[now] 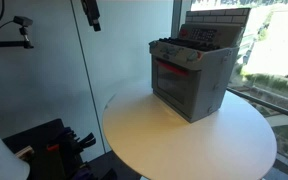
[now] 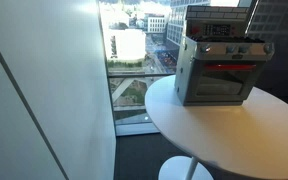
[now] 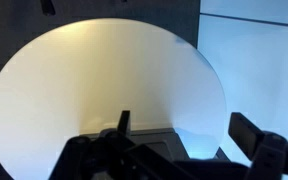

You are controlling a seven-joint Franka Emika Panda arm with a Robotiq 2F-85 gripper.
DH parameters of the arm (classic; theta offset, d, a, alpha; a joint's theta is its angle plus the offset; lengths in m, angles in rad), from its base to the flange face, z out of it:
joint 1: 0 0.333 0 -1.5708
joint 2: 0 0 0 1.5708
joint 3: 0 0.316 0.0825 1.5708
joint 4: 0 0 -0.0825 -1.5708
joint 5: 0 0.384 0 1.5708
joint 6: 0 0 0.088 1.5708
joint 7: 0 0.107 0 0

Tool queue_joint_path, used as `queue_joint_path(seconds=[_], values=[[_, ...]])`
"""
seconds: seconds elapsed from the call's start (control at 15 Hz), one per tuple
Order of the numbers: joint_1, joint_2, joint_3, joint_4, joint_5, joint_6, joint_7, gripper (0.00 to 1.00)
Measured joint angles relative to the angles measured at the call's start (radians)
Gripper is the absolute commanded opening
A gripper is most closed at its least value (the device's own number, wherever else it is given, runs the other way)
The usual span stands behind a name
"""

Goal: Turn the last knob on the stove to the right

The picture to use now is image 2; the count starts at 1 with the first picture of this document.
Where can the dark window railing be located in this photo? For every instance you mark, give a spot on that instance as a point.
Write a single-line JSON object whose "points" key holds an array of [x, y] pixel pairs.
{"points": [[140, 75]]}

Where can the blue stove knob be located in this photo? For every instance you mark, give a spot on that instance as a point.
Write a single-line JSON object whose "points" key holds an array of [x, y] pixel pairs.
{"points": [[268, 48], [243, 49], [230, 49], [205, 49]]}

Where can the white table pedestal base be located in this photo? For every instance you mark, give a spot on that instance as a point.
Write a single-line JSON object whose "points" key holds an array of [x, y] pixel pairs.
{"points": [[174, 170]]}

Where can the grey toy stove oven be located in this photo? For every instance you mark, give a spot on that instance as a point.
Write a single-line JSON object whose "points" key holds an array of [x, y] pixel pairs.
{"points": [[187, 80]]}

